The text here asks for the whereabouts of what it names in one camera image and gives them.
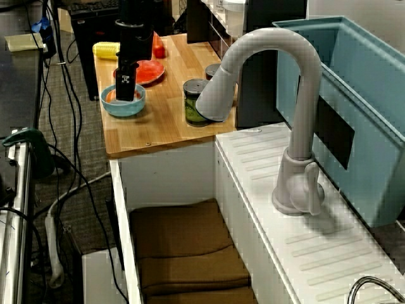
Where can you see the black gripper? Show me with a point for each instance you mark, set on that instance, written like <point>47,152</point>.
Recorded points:
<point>136,44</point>

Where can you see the salmon sushi toy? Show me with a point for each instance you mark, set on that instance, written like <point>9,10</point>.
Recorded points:
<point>110,95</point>

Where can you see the light blue bowl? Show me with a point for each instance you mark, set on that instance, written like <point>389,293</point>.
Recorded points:
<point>123,110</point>

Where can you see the red round plate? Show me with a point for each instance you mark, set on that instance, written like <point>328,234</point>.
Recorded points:
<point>152,71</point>

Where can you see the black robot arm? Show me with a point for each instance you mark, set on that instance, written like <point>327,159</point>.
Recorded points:
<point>136,9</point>

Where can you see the yellow toy corn cob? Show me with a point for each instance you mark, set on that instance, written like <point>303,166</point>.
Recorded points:
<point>104,50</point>

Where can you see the orange red toy carrot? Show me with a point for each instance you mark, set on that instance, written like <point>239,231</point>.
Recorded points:
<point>159,50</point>

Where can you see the black computer tower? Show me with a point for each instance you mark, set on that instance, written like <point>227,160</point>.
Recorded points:
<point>91,35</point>

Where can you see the green glass jar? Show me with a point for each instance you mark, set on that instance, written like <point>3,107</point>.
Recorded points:
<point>190,109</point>

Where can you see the dark lidded jar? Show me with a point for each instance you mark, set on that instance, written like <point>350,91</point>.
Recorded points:
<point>211,70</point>

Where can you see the cardboard box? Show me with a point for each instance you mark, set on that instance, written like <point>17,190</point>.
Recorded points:
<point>64,22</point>

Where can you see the black keyboard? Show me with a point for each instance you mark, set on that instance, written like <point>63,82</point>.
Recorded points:
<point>88,7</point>

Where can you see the white toy sink unit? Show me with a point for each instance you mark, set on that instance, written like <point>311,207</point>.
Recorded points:
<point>177,177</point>

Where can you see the green clamp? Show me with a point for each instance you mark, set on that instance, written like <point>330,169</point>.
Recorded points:
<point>38,149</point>

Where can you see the yellow note pad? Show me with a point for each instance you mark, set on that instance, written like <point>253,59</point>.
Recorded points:
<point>22,42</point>

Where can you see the white labelled canister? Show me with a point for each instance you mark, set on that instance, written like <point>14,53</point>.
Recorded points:
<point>219,4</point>

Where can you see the plain white jar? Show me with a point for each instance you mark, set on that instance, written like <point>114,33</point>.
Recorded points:
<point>235,19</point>

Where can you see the brown folded cloth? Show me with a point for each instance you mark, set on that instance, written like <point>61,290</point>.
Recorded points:
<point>183,234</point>

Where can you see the white power strip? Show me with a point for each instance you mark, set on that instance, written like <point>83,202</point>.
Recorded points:
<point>52,247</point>

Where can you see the grey toy faucet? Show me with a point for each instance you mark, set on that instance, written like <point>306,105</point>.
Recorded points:
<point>302,126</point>

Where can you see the white box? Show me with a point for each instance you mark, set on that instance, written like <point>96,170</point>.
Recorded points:
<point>101,278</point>

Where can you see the teal plastic bin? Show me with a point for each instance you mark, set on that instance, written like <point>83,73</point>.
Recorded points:
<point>364,95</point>

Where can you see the black upright post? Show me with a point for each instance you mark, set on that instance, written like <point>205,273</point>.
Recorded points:
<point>256,95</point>

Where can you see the silver metal frame rail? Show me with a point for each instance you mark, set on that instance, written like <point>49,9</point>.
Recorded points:
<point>19,221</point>

